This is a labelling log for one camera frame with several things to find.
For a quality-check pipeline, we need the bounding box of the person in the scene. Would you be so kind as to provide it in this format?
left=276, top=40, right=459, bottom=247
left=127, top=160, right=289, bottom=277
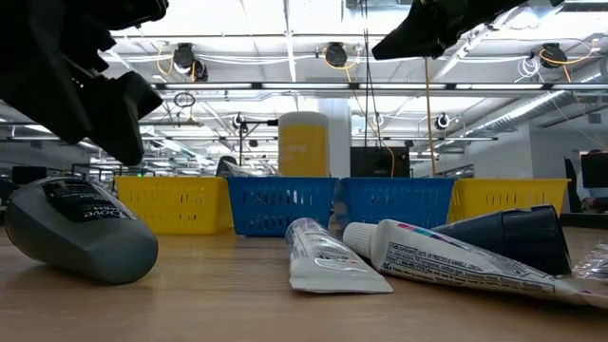
left=576, top=147, right=608, bottom=213

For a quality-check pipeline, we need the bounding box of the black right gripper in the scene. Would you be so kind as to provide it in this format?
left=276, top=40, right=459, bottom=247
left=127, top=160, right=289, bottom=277
left=371, top=0, right=529, bottom=61

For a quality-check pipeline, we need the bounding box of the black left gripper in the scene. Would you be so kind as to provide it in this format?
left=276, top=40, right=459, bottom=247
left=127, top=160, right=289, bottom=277
left=0, top=0, right=170, bottom=167

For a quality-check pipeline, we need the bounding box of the blue plastic basket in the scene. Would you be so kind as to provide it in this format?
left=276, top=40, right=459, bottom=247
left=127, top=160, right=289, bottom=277
left=225, top=176, right=341, bottom=238
left=337, top=177, right=457, bottom=234

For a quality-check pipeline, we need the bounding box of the long ceiling light rail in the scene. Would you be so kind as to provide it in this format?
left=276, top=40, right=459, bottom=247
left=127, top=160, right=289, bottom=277
left=151, top=83, right=608, bottom=92

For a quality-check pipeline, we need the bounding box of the dark office chair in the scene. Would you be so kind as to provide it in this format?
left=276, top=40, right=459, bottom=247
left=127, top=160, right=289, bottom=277
left=216, top=155, right=238, bottom=179

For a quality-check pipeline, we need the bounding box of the silver ventilation duct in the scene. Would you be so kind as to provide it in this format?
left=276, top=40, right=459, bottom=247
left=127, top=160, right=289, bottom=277
left=467, top=70, right=608, bottom=139

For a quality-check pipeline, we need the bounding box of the yellow canister white lid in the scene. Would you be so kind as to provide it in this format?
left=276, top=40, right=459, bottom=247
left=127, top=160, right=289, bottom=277
left=277, top=111, right=331, bottom=179

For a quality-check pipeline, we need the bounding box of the grey Dove bottle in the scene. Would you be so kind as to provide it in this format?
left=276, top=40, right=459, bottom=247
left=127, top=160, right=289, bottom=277
left=3, top=177, right=160, bottom=286

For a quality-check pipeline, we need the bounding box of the black monitor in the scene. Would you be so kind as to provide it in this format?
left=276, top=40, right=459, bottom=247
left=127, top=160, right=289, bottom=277
left=579, top=152, right=608, bottom=190
left=11, top=165, right=48, bottom=186

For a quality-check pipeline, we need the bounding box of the yellow plastic basket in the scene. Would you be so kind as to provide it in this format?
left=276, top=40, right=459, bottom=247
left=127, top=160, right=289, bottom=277
left=113, top=176, right=234, bottom=238
left=446, top=178, right=571, bottom=224

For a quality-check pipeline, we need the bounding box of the white toothpaste tube ribbed cap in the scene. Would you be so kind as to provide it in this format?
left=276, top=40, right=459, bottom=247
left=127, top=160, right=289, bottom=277
left=341, top=218, right=608, bottom=311

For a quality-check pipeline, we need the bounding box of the dark navy tube black cap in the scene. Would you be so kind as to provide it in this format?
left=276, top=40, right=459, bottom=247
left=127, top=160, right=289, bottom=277
left=429, top=204, right=574, bottom=277

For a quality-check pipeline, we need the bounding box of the large black screen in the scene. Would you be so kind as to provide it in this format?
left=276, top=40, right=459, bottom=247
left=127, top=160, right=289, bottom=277
left=350, top=145, right=411, bottom=179

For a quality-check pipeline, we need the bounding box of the small white Crest toothpaste tube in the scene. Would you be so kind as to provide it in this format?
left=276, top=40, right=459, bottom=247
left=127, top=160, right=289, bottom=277
left=283, top=217, right=394, bottom=295

